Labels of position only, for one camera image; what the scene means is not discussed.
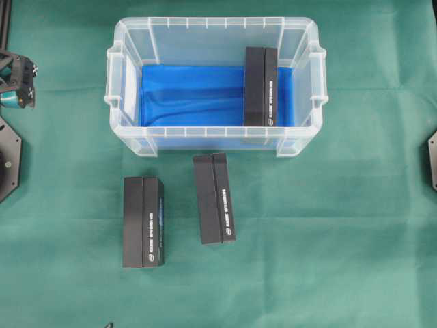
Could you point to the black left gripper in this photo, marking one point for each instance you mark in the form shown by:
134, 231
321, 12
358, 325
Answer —
17, 74

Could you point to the black camera box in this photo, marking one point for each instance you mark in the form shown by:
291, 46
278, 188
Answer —
216, 218
260, 86
143, 233

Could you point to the clear plastic storage case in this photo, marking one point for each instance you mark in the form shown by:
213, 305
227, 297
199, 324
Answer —
214, 41

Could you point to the blue plastic sheet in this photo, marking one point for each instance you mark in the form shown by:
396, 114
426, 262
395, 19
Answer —
203, 96

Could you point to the green table cloth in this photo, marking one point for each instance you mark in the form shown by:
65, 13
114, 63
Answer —
342, 235

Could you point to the black metal frame rail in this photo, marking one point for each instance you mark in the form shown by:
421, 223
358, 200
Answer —
5, 12

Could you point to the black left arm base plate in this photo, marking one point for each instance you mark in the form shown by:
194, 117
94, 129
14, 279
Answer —
11, 145

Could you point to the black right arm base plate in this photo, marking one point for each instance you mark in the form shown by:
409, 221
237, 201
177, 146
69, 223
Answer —
432, 149

